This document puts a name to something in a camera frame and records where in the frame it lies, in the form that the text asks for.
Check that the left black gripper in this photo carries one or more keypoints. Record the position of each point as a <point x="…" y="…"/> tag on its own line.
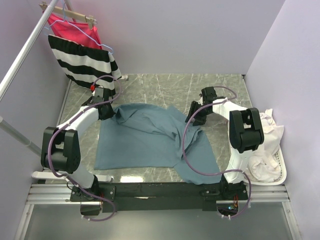
<point x="110" y="114"/>

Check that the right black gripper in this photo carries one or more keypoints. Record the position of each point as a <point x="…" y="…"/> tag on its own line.
<point x="194" y="107"/>

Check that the blue t shirt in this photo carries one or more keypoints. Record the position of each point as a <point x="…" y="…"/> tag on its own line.
<point x="143" y="135"/>

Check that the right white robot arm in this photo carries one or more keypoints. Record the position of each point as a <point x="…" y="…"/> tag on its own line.
<point x="245" y="129"/>

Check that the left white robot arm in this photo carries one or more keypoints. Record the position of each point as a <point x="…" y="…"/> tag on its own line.
<point x="60" y="150"/>

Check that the black white striped garment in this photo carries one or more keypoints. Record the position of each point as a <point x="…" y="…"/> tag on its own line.
<point x="85" y="65"/>

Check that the red pink garment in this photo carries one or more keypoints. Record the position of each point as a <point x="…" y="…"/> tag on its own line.
<point x="75" y="31"/>

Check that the black base beam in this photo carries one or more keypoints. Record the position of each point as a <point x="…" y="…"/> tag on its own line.
<point x="146" y="196"/>

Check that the white t shirt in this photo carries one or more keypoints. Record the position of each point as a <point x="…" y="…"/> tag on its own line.
<point x="273" y="133"/>

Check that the wooden clip hanger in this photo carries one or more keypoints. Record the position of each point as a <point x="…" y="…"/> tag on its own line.
<point x="69" y="14"/>

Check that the metal clothes rack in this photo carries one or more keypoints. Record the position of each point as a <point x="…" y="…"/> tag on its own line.
<point x="32" y="84"/>

